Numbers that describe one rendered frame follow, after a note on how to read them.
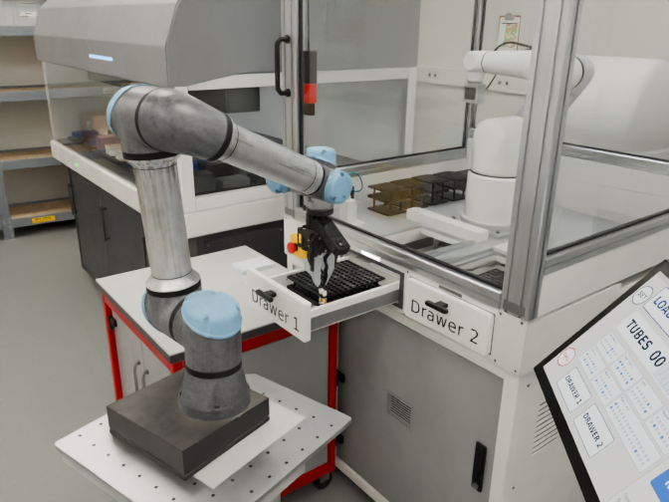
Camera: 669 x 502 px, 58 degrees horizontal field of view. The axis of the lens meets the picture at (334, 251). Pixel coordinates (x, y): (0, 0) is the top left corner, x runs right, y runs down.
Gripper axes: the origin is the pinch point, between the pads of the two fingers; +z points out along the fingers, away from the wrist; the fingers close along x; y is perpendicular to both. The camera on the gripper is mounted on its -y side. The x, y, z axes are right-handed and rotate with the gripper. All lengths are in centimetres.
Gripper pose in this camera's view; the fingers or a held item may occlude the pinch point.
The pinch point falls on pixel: (323, 282)
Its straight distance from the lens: 161.2
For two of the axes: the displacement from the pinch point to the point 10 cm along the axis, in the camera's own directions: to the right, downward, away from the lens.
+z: -0.3, 9.4, 3.4
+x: -7.9, 1.8, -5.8
